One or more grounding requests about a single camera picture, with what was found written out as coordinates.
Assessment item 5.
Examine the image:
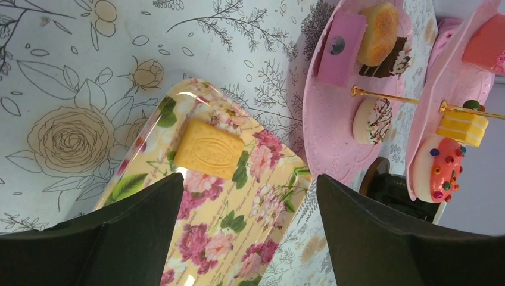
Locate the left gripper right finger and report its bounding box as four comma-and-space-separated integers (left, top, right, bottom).
316, 174, 504, 285

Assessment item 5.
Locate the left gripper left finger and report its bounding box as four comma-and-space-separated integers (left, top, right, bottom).
1, 173, 183, 285

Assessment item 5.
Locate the black mug white inside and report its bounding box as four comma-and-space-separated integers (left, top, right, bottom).
359, 173, 445, 225

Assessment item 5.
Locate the red donut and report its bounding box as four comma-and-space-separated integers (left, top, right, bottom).
409, 135, 466, 203

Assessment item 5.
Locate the tan biscuit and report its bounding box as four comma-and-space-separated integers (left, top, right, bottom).
174, 119, 245, 180

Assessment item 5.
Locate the chocolate drizzle donut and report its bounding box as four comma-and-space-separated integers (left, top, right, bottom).
352, 97, 393, 145

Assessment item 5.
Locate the floral dessert tray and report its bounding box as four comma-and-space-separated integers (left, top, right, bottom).
98, 79, 312, 285

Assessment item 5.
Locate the yellow roll cake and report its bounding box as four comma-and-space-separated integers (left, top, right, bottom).
436, 100, 489, 147

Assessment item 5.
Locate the chocolate cake piece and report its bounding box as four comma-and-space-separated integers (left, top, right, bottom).
359, 37, 412, 78

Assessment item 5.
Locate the pink three-tier cake stand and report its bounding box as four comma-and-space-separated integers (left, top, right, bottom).
303, 1, 500, 184

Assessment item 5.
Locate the pink wafer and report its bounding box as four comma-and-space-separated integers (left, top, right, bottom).
317, 12, 367, 88

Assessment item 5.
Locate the orange round pastry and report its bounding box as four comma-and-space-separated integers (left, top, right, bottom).
357, 2, 400, 67

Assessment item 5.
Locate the strawberry cream cake slice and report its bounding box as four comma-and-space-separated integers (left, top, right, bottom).
462, 14, 504, 76

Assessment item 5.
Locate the floral tablecloth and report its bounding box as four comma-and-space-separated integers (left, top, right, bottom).
0, 0, 439, 286

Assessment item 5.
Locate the pink cloth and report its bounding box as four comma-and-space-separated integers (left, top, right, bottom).
426, 18, 462, 74

